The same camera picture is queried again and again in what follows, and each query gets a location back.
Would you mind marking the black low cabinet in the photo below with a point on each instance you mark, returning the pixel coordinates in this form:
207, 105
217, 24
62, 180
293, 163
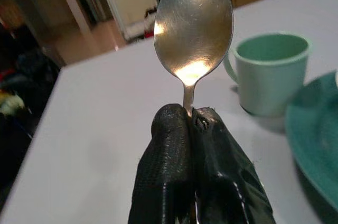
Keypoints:
26, 76

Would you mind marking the mint green cup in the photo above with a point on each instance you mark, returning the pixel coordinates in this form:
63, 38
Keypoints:
269, 81

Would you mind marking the silver metal spoon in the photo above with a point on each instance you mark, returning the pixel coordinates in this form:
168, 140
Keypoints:
192, 23

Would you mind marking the teal plate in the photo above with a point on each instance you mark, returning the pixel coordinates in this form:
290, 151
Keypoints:
317, 129

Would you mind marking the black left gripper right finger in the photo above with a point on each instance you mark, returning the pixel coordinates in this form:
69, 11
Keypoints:
219, 160

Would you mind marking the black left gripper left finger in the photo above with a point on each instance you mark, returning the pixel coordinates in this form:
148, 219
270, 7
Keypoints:
166, 155

